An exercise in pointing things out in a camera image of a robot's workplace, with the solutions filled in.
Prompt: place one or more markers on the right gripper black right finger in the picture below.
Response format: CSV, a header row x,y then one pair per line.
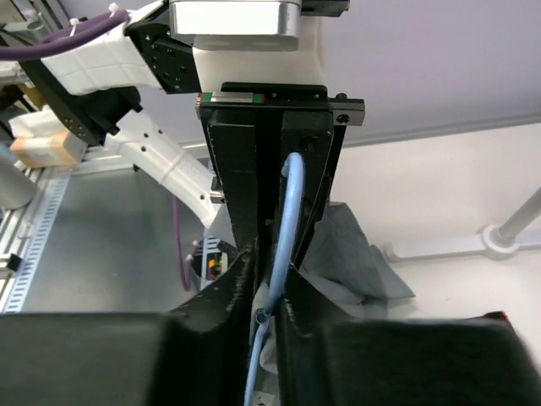
x,y
327,357

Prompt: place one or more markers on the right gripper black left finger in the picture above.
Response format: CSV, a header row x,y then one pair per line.
x,y
196,354

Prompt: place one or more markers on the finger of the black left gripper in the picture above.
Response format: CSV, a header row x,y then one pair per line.
x,y
319,141
230,136

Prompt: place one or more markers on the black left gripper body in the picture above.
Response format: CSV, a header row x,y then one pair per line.
x,y
346,111

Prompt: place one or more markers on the blue wire hanger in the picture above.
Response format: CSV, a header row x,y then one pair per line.
x,y
293,170

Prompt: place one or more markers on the grey button shirt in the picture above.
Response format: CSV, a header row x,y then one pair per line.
x,y
348,270

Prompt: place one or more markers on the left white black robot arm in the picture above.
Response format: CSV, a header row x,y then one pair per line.
x,y
91,73

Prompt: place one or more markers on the red black plaid shirt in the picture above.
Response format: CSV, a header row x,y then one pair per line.
x,y
498,316

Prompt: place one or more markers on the cardboard box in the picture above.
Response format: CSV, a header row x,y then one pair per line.
x,y
57,150

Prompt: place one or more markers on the silver clothes rack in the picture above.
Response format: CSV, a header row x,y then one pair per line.
x,y
497,242

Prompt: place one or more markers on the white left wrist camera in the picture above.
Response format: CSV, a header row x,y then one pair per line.
x,y
257,42

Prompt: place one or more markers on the slotted grey cable duct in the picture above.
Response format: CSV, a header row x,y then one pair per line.
x,y
43,220

